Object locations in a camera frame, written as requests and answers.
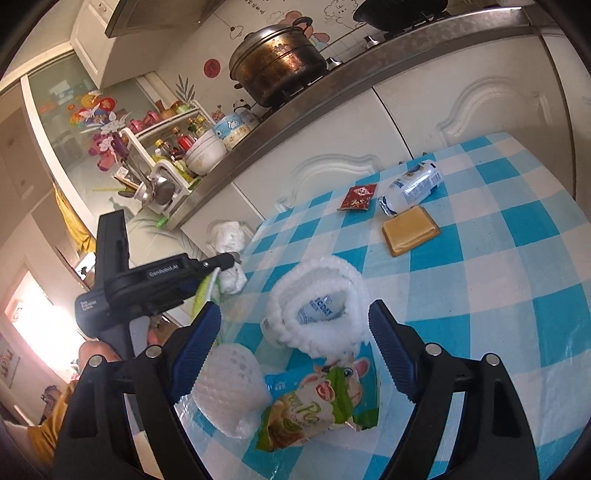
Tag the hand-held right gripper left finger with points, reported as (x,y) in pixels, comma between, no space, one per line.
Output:
(198,353)

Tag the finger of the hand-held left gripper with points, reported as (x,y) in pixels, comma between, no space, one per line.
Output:
(219,264)

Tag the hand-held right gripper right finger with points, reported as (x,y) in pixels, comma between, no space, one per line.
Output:
(390,353)

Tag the white tissue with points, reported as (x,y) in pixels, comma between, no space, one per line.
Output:
(232,280)

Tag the green scouring cloth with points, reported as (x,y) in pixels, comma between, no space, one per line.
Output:
(203,293)

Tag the small white foam net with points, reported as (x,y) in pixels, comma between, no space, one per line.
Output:
(226,383)

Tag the small white bottle blue print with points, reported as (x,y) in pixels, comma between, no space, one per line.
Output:
(321,307)

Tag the blue cow print packet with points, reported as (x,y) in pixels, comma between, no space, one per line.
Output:
(277,382)

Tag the large white foam net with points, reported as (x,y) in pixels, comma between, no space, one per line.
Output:
(323,272)

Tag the cream green snack packet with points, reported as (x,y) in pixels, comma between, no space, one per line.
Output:
(295,415)

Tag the red snack packet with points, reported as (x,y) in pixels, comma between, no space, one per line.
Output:
(358,196)

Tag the white bottle blue label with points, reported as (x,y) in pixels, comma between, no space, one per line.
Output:
(411,187)

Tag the person's left hand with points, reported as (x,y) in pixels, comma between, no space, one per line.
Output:
(94,350)

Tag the white cabinet door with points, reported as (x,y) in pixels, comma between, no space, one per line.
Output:
(323,152)
(471,92)
(568,92)
(217,210)

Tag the small green plastic item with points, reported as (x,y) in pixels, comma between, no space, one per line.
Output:
(160,223)

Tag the yellow hanging cloth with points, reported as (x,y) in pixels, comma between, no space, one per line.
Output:
(74,221)

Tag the steel ladle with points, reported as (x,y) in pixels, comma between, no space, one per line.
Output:
(157,191)

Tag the large white floral bowl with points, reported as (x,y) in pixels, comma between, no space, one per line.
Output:
(203,152)

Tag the blue white checkered tablecloth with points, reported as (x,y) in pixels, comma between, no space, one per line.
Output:
(485,277)

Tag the row of condiment bottles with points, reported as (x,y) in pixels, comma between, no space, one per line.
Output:
(182,141)

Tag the blue patterned bowl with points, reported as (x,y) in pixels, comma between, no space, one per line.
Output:
(231,129)

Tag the white dish rack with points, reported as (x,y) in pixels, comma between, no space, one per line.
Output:
(161,134)

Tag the person's yellow clothing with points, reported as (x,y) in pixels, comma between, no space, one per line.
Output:
(53,415)

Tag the flower window stickers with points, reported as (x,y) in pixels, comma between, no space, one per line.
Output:
(99,124)

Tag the steel kitchen counter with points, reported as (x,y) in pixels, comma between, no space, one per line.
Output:
(323,92)

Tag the tarnished steel steamer pot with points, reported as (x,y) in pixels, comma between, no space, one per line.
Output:
(277,60)

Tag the steel gas stove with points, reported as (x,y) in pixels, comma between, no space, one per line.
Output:
(355,50)

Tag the range hood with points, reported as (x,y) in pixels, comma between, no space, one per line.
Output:
(152,16)

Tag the black wok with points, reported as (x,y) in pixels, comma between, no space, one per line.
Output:
(397,11)

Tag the red round wall sticker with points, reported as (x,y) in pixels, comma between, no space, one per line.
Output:
(211,68)

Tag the white wall cabinet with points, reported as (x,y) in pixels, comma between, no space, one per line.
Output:
(92,46)

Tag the pink cartoon wall sticker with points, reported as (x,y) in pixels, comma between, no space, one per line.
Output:
(307,27)

